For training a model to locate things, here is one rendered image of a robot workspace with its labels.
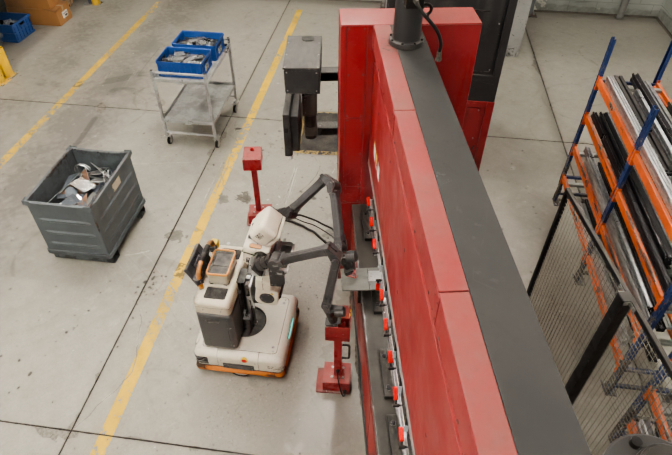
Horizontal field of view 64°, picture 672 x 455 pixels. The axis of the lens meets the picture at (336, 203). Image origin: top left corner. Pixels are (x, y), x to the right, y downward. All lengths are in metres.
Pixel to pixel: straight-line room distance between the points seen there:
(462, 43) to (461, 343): 2.27
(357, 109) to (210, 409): 2.34
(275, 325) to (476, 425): 2.78
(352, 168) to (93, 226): 2.27
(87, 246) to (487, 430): 4.16
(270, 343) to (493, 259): 2.47
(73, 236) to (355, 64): 2.92
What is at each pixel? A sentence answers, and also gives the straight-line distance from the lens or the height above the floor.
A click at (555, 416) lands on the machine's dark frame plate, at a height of 2.30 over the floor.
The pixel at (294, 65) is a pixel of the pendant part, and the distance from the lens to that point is 3.65.
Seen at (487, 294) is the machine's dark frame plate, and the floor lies 2.30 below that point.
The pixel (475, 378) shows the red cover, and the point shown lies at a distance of 1.57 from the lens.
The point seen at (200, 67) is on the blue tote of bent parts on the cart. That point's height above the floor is 0.97.
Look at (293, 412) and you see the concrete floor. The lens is 4.06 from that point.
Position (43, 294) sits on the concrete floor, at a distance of 5.23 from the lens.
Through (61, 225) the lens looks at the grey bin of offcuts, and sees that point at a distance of 5.07.
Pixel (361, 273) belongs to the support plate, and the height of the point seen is 1.00.
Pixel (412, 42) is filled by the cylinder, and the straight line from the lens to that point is 3.07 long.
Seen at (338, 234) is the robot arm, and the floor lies 1.30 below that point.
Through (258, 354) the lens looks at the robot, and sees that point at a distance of 3.99.
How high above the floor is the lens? 3.61
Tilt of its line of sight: 42 degrees down
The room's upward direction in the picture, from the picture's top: straight up
